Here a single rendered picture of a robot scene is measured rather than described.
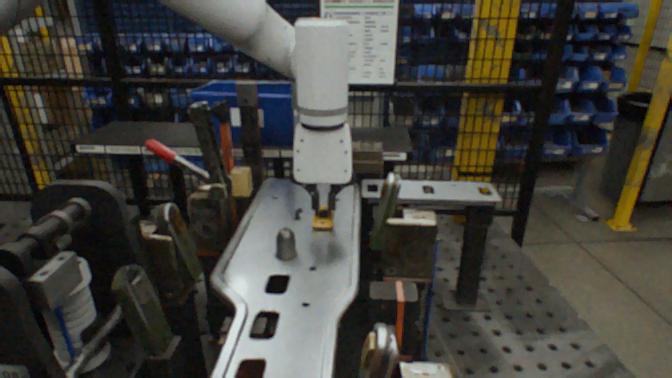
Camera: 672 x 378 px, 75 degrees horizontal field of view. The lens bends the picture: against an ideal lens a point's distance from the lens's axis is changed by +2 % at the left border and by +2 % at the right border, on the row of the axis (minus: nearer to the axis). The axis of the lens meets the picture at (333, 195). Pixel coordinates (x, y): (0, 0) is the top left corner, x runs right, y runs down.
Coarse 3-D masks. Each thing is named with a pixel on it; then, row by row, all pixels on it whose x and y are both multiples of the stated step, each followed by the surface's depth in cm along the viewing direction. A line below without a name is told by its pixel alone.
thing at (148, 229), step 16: (144, 224) 65; (160, 240) 62; (144, 256) 63; (160, 256) 63; (160, 272) 64; (176, 272) 64; (160, 288) 65; (176, 288) 65; (192, 288) 71; (176, 304) 66; (192, 304) 71; (176, 320) 68; (192, 320) 71; (192, 336) 71; (192, 352) 72; (192, 368) 73
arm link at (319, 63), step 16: (304, 32) 64; (320, 32) 64; (336, 32) 64; (304, 48) 65; (320, 48) 65; (336, 48) 65; (304, 64) 67; (320, 64) 66; (336, 64) 66; (304, 80) 68; (320, 80) 67; (336, 80) 67; (304, 96) 69; (320, 96) 68; (336, 96) 68
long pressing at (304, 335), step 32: (288, 192) 93; (320, 192) 93; (352, 192) 93; (256, 224) 80; (288, 224) 80; (352, 224) 80; (224, 256) 69; (256, 256) 70; (320, 256) 70; (352, 256) 70; (224, 288) 62; (256, 288) 62; (288, 288) 62; (320, 288) 62; (352, 288) 63; (288, 320) 56; (320, 320) 56; (224, 352) 51; (256, 352) 51; (288, 352) 51; (320, 352) 51
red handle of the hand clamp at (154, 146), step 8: (152, 144) 77; (160, 144) 77; (152, 152) 77; (160, 152) 77; (168, 152) 77; (168, 160) 77; (176, 160) 78; (184, 160) 79; (184, 168) 78; (192, 168) 78; (200, 168) 79; (200, 176) 79; (208, 176) 79; (224, 184) 80
